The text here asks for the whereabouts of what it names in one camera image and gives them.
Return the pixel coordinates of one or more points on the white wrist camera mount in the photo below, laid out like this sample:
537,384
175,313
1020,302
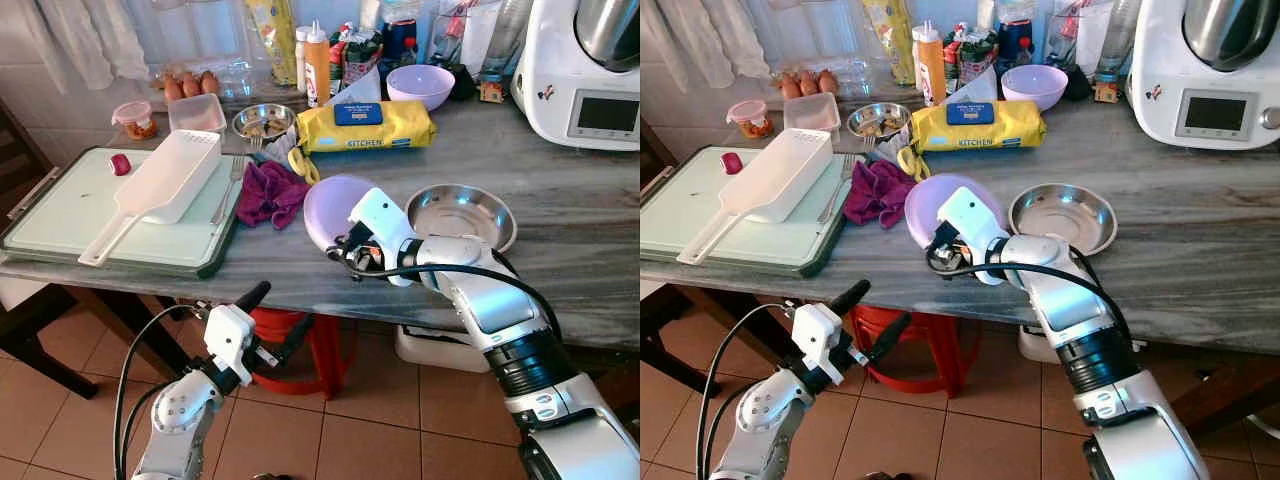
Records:
972,218
228,340
817,338
385,220

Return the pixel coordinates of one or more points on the pale green cutting board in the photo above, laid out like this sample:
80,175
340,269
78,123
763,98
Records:
690,205
60,210

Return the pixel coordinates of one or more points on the shallow stainless steel plate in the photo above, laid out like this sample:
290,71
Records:
1062,215
460,215

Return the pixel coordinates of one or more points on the white kitchen cooking machine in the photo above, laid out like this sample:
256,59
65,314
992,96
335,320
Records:
550,60
1160,60

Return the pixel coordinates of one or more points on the dark blue jar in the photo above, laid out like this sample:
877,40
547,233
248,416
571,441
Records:
402,42
1016,41

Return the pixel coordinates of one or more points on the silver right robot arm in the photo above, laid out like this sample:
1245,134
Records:
500,310
1080,310

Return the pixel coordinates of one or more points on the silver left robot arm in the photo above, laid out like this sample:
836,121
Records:
185,415
770,415

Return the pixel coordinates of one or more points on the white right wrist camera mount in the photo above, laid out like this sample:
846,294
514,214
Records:
972,218
385,220

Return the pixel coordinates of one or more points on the white plastic storage box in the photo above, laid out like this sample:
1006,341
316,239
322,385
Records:
440,352
1040,345

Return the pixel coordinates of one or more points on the white curtain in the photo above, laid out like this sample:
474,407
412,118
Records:
95,35
705,35

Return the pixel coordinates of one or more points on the small black object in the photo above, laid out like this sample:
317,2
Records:
463,82
1078,82

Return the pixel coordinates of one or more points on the green red snack package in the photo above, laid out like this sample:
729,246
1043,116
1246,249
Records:
972,54
358,55

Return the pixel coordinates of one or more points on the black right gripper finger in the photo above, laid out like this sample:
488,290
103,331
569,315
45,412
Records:
936,251
336,250

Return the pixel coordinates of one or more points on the steel fork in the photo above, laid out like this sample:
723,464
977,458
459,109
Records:
836,192
228,195

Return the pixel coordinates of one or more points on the yellow kitchen wipes pack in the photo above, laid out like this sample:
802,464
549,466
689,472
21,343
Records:
985,132
370,132

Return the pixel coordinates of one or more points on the lilac plastic bowl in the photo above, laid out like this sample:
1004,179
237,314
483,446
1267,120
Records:
420,87
1035,87

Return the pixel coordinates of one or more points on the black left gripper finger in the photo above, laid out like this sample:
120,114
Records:
295,338
890,338
252,296
850,295

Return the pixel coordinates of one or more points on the clear plastic food container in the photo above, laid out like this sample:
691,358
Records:
812,112
197,113

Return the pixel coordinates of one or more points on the lilac plastic plate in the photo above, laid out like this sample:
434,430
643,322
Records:
330,205
928,205

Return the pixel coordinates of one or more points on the orange squeeze sauce bottle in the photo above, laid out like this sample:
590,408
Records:
318,70
932,70

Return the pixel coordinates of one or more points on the small tub with pink lid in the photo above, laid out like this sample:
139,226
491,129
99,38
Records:
749,117
134,118

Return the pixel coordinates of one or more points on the white folded paper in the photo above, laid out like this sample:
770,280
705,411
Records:
980,90
365,92

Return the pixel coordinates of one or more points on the clear plastic bottle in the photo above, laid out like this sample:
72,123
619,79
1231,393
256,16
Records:
505,35
1118,35

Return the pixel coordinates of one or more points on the clear plastic egg tray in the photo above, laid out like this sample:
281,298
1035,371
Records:
865,78
250,80

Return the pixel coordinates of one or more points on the purple cloth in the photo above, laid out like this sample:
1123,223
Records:
270,195
878,193

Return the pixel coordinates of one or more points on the small red object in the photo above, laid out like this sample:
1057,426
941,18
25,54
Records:
730,163
120,165

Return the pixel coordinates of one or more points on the yellow food bag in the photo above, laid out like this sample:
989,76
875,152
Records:
272,40
888,40

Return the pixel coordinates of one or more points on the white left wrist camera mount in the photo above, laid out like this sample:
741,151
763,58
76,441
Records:
817,338
228,340

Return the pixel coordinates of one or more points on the small steel bowl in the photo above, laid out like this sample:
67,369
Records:
877,121
263,122

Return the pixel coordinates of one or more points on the red plastic stool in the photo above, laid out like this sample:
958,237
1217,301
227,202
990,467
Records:
325,350
935,350

